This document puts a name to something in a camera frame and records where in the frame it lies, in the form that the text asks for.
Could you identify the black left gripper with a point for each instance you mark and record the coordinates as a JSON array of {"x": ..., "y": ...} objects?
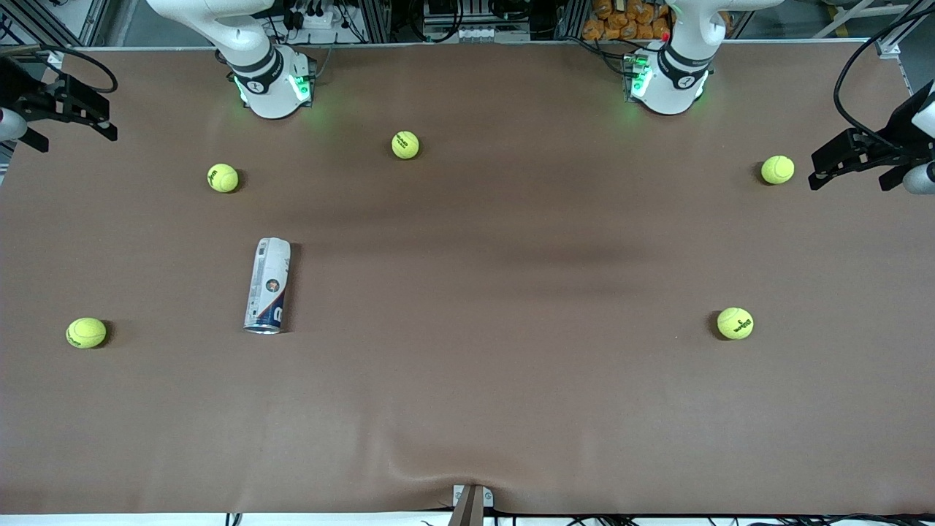
[{"x": 890, "y": 143}]

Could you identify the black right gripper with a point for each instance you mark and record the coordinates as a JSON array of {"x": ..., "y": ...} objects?
[{"x": 28, "y": 96}]

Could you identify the white blue tennis can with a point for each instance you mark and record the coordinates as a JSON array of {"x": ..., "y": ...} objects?
[{"x": 266, "y": 285}]

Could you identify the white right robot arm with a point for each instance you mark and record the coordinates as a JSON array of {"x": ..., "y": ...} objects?
[{"x": 256, "y": 66}]

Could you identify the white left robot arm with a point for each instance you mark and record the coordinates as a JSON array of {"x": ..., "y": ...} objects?
[{"x": 676, "y": 80}]

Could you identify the yellow tennis ball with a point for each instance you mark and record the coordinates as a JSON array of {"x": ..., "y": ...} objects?
[
  {"x": 223, "y": 177},
  {"x": 405, "y": 145},
  {"x": 735, "y": 323},
  {"x": 777, "y": 169},
  {"x": 86, "y": 332}
]

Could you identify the white slanted bar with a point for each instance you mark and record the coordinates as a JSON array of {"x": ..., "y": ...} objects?
[{"x": 840, "y": 24}]

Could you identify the white power strip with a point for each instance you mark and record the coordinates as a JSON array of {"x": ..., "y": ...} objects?
[{"x": 314, "y": 20}]

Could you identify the pile of orange objects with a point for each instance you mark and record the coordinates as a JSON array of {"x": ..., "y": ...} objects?
[{"x": 621, "y": 18}]

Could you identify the grey electronics box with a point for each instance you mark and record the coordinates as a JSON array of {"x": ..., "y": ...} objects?
[{"x": 475, "y": 33}]

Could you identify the brown table cloth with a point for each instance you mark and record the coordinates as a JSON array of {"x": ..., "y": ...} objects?
[{"x": 467, "y": 380}]

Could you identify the slanted aluminium frame profile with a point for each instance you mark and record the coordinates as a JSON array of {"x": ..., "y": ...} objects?
[
  {"x": 906, "y": 25},
  {"x": 31, "y": 20}
]

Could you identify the metal table corner bracket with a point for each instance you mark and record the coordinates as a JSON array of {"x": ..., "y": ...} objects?
[{"x": 887, "y": 49}]

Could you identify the aluminium frame post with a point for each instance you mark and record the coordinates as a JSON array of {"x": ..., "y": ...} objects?
[
  {"x": 378, "y": 22},
  {"x": 573, "y": 20}
]

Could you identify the grey metal bracket plate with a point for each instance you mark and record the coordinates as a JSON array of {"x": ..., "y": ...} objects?
[{"x": 489, "y": 498}]

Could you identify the brown camera post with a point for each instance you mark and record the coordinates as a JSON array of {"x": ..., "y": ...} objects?
[{"x": 467, "y": 513}]

